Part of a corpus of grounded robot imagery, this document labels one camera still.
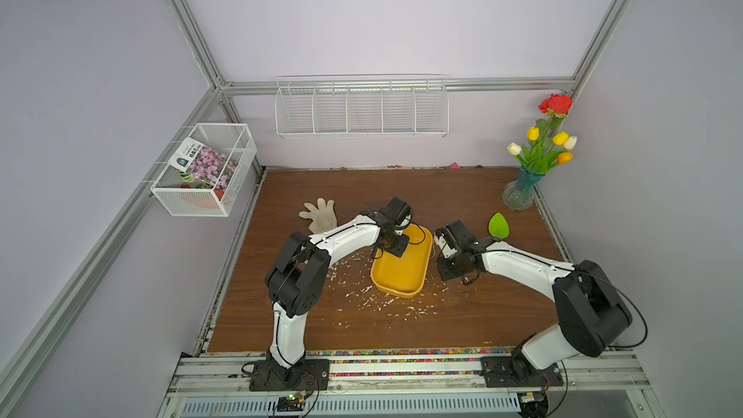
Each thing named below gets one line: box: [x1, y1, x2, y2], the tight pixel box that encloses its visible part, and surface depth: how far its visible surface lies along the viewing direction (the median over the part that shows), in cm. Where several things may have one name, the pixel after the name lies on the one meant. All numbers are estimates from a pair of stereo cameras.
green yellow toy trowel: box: [488, 211, 510, 240], surface depth 105 cm
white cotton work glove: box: [298, 197, 338, 235], surface depth 108 cm
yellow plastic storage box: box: [370, 223, 434, 299], surface depth 90 cm
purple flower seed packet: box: [168, 137, 238, 190], surface depth 75 cm
